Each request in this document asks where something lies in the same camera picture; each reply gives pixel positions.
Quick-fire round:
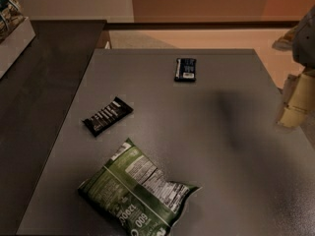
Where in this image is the green jalapeno chip bag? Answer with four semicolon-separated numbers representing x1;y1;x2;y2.
78;140;199;236

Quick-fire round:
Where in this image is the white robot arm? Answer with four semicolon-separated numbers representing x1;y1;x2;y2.
272;6;315;130

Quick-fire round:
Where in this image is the dark blue snack bar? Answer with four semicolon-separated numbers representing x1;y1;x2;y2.
174;58;197;82

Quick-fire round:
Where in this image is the black candy bar wrapper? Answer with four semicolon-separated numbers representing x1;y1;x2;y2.
83;97;133;137

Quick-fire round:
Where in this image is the dark side table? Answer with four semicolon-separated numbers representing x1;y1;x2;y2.
0;20;105;236

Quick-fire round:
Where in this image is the white snack display box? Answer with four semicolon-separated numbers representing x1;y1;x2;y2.
0;0;35;79

